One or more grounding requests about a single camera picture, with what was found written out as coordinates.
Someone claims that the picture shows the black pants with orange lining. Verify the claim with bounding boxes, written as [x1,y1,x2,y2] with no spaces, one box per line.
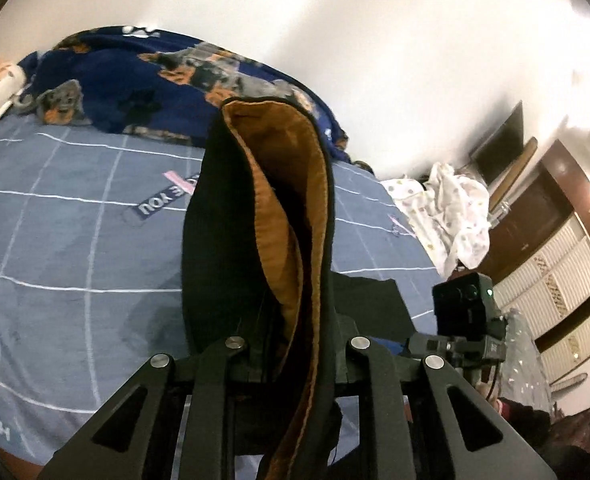
[180,98,415,479]

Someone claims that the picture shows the white woven storage drawers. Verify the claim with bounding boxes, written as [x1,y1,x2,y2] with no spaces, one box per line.
[495,214,590,384]

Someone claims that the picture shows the brown wooden wardrobe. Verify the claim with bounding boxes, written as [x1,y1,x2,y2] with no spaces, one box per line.
[478,141,590,283]

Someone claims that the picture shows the wooden bat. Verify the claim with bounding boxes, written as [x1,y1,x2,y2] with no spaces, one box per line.
[488,136,538,214]

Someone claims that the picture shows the white dotted crumpled cloth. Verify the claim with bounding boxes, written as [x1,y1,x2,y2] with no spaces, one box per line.
[381,162,490,278]

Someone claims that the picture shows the blue grid-pattern bed sheet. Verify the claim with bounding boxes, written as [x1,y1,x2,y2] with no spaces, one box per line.
[0,118,439,466]

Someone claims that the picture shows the dark framed board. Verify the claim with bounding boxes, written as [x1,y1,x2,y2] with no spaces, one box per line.
[470,102,524,186]

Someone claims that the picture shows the navy dog-print fleece blanket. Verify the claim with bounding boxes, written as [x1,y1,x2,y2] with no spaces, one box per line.
[14,26,349,162]

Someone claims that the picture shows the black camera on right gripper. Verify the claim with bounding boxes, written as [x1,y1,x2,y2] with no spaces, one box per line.
[406,272,508,386]

